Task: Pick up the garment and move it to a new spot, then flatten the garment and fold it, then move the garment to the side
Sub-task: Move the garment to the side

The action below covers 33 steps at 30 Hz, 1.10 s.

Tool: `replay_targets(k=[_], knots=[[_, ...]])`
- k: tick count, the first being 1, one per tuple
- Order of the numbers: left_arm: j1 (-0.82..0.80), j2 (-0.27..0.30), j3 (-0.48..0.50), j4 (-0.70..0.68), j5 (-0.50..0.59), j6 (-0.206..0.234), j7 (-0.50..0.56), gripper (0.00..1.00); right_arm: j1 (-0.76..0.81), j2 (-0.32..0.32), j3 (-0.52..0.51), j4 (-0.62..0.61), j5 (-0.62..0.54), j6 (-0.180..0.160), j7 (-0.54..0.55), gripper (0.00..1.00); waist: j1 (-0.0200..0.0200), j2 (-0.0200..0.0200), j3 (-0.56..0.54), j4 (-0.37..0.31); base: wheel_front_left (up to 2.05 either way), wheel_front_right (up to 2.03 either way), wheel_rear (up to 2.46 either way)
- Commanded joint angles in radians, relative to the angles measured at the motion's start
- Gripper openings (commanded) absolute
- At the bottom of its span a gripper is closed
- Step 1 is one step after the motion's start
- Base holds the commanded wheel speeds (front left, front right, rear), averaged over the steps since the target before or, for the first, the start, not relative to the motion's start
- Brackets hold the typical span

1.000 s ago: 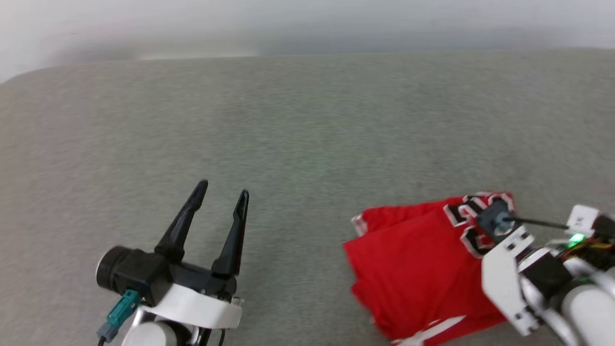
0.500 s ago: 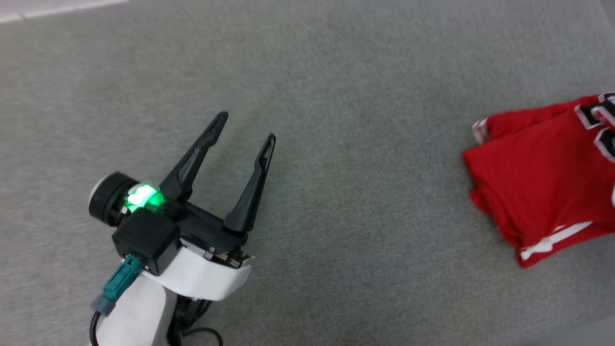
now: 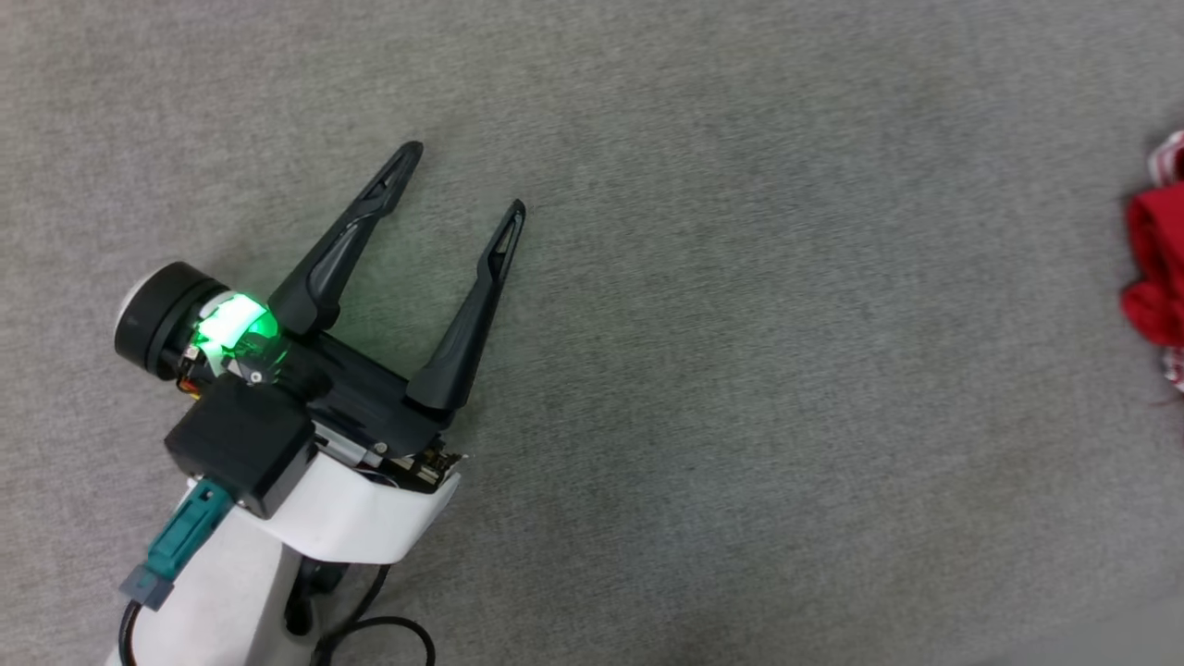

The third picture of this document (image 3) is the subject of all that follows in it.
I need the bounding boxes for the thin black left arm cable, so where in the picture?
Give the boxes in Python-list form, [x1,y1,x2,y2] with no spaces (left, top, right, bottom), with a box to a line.
[310,562,438,666]

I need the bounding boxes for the red white basketball jersey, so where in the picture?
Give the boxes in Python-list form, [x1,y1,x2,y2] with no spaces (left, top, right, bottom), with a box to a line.
[1119,129,1184,394]

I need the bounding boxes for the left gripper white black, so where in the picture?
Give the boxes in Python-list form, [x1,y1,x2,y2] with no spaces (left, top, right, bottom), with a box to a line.
[114,141,526,561]

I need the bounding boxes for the teal plug left camera cable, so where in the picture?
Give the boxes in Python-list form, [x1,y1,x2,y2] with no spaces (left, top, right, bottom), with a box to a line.
[116,478,237,666]

